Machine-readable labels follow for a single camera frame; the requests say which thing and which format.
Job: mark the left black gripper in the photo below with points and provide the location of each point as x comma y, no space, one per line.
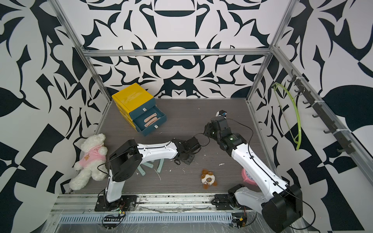
190,159

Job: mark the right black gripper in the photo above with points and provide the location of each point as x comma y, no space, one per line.
209,126

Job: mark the mint folding knife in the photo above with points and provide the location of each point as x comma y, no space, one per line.
149,165
142,172
160,165

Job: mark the pink folding knife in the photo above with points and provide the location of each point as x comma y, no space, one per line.
150,117
151,122

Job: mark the teal drawer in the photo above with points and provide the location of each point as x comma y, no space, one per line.
139,122
140,107

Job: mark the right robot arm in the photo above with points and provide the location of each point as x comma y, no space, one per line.
279,204

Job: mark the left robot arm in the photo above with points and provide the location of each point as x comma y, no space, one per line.
124,162

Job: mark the yellow drawer cabinet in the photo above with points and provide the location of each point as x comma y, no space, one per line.
124,100

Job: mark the brown white plush puppy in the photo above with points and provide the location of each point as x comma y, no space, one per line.
208,179

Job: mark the pink alarm clock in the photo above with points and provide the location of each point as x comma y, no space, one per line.
247,178

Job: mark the white teddy bear pink shirt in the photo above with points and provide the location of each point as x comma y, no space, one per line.
92,164

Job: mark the black hook rack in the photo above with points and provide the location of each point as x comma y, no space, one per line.
313,100

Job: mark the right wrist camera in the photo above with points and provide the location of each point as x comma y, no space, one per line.
221,113

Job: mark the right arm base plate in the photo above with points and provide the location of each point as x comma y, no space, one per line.
226,202

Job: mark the green bow on wall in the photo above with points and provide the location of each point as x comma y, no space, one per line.
290,113

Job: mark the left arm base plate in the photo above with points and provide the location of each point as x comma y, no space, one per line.
124,203

